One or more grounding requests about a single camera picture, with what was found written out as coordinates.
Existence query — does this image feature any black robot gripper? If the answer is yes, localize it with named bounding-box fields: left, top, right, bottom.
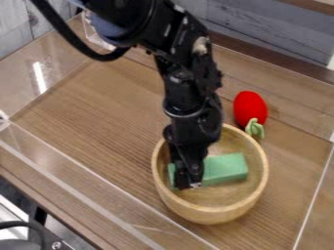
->
left=162, top=97, right=226, bottom=191

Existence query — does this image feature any green rectangular block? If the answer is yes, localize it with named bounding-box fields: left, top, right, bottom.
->
left=167, top=152, right=250, bottom=190

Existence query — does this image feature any brown wooden bowl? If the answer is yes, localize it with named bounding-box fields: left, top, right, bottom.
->
left=151, top=124, right=269, bottom=225

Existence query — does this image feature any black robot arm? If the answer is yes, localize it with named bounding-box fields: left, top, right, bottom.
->
left=30, top=0, right=223, bottom=189

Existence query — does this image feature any red plush strawberry toy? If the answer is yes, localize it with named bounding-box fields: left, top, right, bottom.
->
left=234, top=91, right=269, bottom=139

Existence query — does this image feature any black cable loop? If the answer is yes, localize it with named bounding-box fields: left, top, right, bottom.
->
left=0, top=221, right=44, bottom=250

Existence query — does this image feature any clear acrylic corner bracket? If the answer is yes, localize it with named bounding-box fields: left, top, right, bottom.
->
left=82, top=11, right=117, bottom=52

